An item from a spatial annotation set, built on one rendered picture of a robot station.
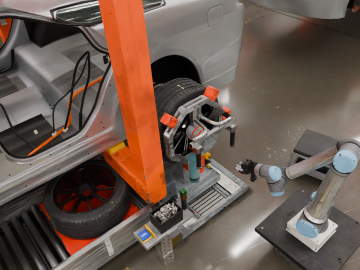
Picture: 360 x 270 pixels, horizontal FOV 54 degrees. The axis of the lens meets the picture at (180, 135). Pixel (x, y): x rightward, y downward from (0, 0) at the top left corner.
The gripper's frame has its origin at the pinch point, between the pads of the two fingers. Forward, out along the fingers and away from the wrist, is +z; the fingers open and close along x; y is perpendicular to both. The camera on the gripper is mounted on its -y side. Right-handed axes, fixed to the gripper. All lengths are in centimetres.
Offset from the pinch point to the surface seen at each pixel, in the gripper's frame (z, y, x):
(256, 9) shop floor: 272, 52, -395
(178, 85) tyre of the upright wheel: 31, 69, 2
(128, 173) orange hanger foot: 52, 23, 58
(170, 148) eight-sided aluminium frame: 28, 32, 30
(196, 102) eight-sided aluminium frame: 16, 55, 2
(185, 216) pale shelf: 20, -17, 45
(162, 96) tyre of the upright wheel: 34, 67, 16
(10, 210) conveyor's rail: 131, 21, 134
